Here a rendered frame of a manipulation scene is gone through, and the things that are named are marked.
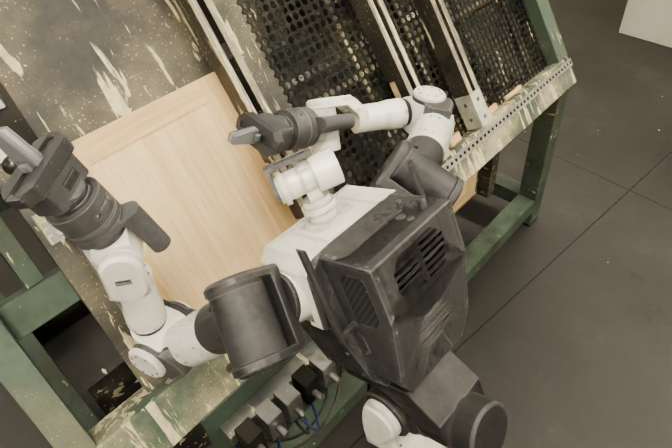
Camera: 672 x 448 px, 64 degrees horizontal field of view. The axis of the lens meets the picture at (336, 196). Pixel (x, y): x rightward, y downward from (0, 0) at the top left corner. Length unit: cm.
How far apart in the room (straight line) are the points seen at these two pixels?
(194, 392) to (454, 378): 61
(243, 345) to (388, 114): 67
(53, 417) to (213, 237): 50
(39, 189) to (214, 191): 64
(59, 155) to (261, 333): 38
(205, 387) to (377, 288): 69
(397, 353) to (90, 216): 49
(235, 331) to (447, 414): 42
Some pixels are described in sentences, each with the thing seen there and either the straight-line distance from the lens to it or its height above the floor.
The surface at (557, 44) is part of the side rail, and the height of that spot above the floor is 96.
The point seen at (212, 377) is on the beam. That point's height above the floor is 86.
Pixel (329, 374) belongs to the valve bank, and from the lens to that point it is 148.
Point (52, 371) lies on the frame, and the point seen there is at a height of 79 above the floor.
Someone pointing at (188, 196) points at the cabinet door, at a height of 117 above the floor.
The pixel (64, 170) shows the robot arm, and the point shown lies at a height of 156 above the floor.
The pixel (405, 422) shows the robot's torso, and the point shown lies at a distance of 113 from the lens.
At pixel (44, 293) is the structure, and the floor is 113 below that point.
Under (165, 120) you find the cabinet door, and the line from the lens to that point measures 134.
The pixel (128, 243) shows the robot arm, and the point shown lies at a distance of 88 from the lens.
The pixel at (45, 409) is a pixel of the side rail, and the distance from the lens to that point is 128.
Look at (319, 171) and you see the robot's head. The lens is 90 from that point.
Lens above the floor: 200
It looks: 41 degrees down
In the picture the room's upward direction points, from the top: 5 degrees counter-clockwise
